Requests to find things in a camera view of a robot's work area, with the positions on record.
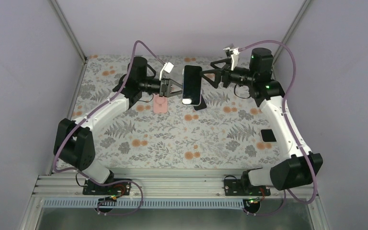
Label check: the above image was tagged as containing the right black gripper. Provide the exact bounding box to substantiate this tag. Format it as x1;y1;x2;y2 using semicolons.
199;59;255;89

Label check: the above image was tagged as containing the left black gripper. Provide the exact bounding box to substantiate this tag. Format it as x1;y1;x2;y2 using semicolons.
139;77;187;97

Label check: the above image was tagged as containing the black phone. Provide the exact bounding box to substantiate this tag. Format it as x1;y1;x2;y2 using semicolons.
182;65;202;106
260;129;277;143
193;98;207;111

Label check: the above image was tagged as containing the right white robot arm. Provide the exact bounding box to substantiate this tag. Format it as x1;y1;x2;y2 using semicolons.
200;47;323;195

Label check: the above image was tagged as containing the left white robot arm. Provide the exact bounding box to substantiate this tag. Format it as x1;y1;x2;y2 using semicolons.
53;57;181;194

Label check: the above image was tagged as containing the floral table mat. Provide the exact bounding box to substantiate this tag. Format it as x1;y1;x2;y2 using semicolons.
58;54;283;170

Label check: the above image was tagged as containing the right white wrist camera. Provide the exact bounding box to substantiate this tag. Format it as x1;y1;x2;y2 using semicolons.
223;44;240;71

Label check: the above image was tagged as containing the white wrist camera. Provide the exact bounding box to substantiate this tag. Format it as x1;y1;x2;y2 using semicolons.
223;44;240;71
159;62;174;81

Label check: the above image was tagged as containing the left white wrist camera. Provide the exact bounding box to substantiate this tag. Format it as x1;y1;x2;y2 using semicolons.
159;62;174;81

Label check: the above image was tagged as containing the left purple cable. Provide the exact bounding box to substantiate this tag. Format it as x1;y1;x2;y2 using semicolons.
52;40;166;217

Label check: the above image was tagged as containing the purple cable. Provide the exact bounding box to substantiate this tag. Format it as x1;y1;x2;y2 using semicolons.
52;40;166;217
238;40;318;218

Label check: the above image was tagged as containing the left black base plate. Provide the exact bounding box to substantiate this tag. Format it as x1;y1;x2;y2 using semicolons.
82;178;132;196

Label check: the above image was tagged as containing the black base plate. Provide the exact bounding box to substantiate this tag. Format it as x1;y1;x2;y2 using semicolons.
82;178;132;196
223;177;271;196

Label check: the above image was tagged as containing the aluminium rail frame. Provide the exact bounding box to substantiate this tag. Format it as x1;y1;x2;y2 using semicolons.
20;169;329;230

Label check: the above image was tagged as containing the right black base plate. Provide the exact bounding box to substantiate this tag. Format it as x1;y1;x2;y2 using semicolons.
223;177;271;196

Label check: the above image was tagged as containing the grey slotted cable duct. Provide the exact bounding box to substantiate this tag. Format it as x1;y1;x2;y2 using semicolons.
41;197;244;209

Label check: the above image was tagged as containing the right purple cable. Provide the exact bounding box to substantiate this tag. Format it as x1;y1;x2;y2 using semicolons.
238;40;318;218

